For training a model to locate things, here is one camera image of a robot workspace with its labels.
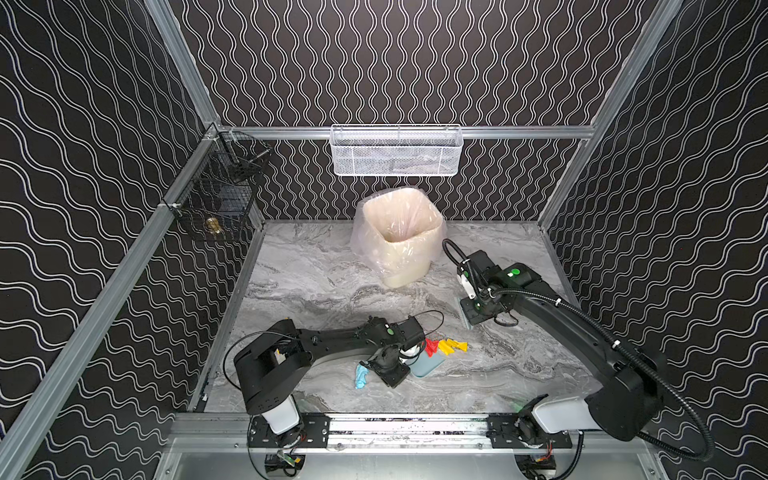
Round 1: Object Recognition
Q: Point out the teal dustpan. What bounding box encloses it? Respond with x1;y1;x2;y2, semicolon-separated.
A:
405;352;447;378

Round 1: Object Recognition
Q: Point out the beige trash bin with liner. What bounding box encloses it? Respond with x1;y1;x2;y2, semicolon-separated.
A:
350;187;447;288

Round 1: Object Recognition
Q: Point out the black wire wall basket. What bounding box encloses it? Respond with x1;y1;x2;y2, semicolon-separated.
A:
170;130;274;244

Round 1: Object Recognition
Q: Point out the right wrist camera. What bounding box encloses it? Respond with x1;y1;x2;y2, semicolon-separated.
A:
457;265;477;300

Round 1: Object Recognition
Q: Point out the teal hand brush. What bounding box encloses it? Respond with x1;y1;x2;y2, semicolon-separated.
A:
459;302;474;330

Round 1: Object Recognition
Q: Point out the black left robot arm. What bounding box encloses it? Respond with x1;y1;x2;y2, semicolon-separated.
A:
234;316;426;435

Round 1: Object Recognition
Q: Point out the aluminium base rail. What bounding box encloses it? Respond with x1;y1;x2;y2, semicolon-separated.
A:
155;411;655;455

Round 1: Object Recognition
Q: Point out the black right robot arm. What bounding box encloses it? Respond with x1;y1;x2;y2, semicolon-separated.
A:
442;239;715;461

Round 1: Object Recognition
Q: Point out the white mesh wall basket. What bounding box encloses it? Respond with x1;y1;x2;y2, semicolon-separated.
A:
329;124;464;177

